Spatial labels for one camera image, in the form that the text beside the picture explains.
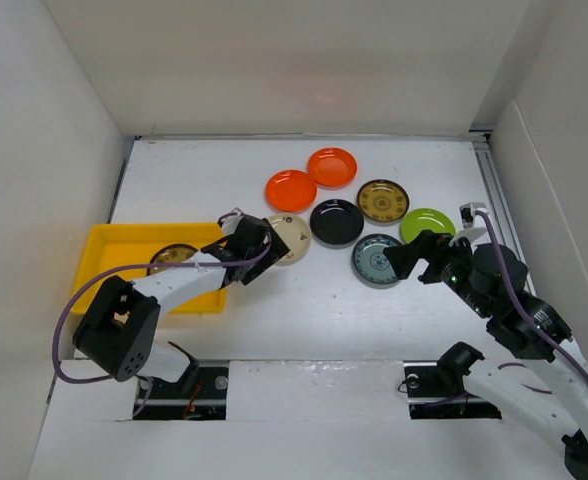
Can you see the orange plate rear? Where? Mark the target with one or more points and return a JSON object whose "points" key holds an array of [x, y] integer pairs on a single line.
{"points": [[332, 167]]}

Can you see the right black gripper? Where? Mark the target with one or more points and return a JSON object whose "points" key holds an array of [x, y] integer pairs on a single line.
{"points": [[403, 256]]}

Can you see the right aluminium rail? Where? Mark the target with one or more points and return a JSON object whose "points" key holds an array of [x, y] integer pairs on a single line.
{"points": [[496, 199]]}

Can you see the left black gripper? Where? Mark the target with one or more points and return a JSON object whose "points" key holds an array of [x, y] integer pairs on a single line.
{"points": [[277, 251]]}

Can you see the yellow patterned plate rear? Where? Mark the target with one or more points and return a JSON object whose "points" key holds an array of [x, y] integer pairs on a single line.
{"points": [[383, 201]]}

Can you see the left base mount slot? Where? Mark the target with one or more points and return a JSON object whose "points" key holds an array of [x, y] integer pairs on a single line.
{"points": [[207, 401]]}

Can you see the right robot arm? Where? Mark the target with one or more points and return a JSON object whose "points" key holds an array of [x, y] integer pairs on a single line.
{"points": [[538, 338]]}

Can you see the blue patterned plate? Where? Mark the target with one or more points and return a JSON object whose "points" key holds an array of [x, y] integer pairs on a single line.
{"points": [[369, 261]]}

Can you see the orange plate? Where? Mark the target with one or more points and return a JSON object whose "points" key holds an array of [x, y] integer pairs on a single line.
{"points": [[291, 191], [332, 167]]}

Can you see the yellow patterned plate front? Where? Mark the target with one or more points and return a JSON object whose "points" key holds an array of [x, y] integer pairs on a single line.
{"points": [[173, 253]]}

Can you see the cream floral plate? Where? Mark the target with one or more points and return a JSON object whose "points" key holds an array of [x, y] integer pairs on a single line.
{"points": [[295, 233]]}

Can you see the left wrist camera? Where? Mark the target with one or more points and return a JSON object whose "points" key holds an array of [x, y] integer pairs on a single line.
{"points": [[228, 222]]}

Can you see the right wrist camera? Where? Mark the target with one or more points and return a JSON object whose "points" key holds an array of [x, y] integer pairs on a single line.
{"points": [[473, 225]]}

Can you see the green plate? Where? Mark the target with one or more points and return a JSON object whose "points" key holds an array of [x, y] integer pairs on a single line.
{"points": [[420, 219]]}

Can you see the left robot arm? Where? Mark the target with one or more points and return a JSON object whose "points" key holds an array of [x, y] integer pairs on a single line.
{"points": [[117, 331]]}

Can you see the yellow patterned plate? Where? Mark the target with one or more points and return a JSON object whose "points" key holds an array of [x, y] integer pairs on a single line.
{"points": [[383, 201], [173, 253]]}

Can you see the black plate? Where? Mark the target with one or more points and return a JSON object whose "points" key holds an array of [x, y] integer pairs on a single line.
{"points": [[336, 222]]}

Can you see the orange plate left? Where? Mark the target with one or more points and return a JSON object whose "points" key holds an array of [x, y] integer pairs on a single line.
{"points": [[291, 191]]}

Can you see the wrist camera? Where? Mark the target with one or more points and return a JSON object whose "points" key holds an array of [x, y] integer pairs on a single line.
{"points": [[228, 222], [473, 225]]}

